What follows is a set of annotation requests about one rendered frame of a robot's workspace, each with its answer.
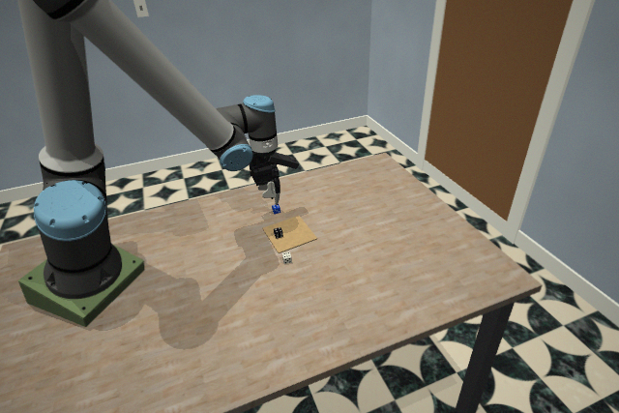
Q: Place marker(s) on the tan square mat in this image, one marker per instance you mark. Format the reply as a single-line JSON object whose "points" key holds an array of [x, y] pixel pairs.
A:
{"points": [[295, 234]]}

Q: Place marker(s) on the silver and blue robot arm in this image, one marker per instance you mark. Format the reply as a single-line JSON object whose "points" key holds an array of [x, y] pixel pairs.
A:
{"points": [[71, 215]]}

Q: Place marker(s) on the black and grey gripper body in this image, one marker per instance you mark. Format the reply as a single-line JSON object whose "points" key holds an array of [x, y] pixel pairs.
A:
{"points": [[261, 170]]}

